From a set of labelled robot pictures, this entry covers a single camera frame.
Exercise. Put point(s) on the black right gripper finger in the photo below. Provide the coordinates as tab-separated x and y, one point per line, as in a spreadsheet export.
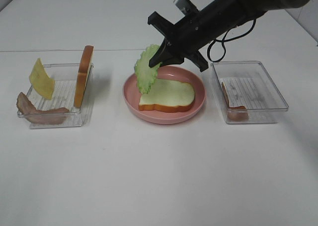
163	50
172	60

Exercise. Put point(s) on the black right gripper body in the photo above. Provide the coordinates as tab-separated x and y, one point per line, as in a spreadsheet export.
196	30

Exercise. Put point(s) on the green lettuce leaf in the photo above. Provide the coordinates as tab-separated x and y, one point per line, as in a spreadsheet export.
146	75

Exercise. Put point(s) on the toast bread slice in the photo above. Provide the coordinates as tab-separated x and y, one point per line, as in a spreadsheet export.
168	96
82	76

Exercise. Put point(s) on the brown bacon strip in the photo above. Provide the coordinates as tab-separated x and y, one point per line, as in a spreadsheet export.
237	113

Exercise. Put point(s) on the pink bacon strip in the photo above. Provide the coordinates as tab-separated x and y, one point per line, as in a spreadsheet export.
37	113

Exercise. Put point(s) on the yellow cheese slice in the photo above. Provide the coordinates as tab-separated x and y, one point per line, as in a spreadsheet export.
40	81

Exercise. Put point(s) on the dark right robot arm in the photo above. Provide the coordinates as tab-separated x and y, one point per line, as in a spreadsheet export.
260	7

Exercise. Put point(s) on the pink round plate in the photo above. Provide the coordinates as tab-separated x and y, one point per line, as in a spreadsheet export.
132	96

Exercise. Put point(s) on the upright toast bread slice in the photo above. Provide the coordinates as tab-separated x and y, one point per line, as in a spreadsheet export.
82	76

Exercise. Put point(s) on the clear right plastic container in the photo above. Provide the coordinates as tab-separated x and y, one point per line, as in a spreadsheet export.
248	83

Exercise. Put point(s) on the clear plastic container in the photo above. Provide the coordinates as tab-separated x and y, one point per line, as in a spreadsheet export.
248	83
65	76

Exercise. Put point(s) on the clear left plastic container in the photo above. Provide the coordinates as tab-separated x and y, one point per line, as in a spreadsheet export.
65	76

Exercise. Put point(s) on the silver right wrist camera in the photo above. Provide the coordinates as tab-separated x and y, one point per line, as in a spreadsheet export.
186	6

